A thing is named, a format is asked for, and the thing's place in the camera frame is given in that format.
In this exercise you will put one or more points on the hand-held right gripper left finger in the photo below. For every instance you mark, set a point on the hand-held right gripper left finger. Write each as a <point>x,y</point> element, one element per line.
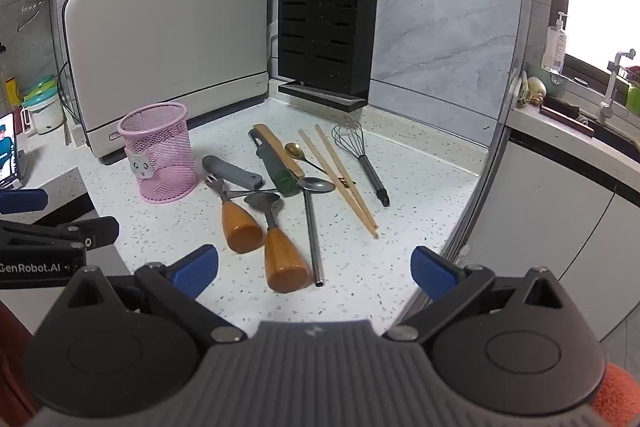
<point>195,269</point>

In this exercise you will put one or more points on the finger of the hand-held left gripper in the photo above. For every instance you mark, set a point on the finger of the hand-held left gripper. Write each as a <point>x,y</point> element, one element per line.
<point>22,201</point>
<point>100,231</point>

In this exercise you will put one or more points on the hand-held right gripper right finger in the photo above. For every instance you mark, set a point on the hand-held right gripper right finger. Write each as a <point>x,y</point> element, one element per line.
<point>435,274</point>

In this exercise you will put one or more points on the pink mesh basket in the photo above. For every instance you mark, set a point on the pink mesh basket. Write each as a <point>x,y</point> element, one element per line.
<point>160,157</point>

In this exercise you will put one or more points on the metal whisk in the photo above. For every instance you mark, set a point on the metal whisk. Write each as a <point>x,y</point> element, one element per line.
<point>372,177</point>

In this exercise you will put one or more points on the steel ladle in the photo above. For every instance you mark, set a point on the steel ladle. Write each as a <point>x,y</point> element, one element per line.
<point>314,242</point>

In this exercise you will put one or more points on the steel spoon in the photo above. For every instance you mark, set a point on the steel spoon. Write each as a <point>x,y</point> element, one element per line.
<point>316,185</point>

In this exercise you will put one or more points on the wooden spatula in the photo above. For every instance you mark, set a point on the wooden spatula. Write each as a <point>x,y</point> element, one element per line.
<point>279,146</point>

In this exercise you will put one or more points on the small gold spoon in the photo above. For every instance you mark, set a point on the small gold spoon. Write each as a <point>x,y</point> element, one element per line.
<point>294,150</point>

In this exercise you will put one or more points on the wooden chopstick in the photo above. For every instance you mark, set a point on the wooden chopstick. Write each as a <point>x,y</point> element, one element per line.
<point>332,152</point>
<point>325,165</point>

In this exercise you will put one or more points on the phone with lit screen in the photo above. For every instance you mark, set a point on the phone with lit screen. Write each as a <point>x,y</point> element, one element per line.
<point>7,147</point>

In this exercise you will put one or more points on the white cup teal lid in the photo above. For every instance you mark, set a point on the white cup teal lid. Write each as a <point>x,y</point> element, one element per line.
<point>42,112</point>

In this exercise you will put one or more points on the yellow label bottle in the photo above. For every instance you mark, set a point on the yellow label bottle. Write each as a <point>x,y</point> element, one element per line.
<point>11,89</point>

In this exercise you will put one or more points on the white cabinet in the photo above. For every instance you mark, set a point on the white cabinet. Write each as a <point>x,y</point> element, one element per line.
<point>550,207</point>

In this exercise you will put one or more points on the white countertop appliance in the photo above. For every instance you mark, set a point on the white countertop appliance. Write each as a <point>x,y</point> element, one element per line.
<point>165,47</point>

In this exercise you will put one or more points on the person's orange clothing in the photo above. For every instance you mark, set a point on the person's orange clothing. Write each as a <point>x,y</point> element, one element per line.
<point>620,392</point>

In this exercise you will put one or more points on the pump soap bottle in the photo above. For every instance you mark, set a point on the pump soap bottle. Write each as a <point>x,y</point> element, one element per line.
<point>555,47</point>

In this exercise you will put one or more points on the black slotted knife block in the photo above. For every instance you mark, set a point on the black slotted knife block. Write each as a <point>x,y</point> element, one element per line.
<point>325,22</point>

